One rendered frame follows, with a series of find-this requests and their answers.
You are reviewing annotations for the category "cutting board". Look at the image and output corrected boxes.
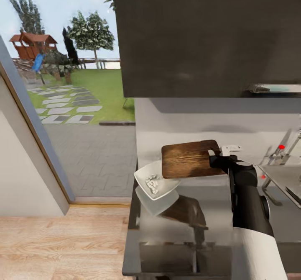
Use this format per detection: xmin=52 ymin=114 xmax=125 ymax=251
xmin=161 ymin=140 xmax=227 ymax=179

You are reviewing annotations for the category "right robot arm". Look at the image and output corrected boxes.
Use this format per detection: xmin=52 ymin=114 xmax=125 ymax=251
xmin=209 ymin=144 xmax=288 ymax=280

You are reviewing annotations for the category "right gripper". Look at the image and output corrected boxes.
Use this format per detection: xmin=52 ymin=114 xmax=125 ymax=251
xmin=209 ymin=155 xmax=237 ymax=171

